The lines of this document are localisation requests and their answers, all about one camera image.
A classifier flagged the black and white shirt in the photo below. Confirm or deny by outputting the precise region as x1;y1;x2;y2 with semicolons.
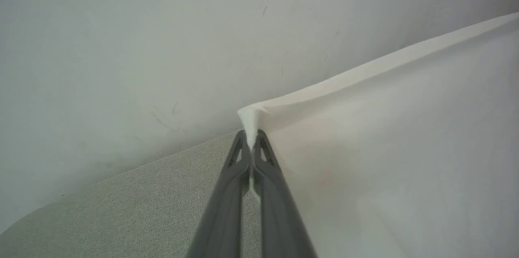
237;11;519;258

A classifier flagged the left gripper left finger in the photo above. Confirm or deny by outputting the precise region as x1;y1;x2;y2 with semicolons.
187;129;254;258

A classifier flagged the grey textured fabric mat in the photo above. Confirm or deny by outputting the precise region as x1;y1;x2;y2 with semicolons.
0;130;262;258

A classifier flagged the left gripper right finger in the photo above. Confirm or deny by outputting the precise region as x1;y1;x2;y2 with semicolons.
252;129;319;258

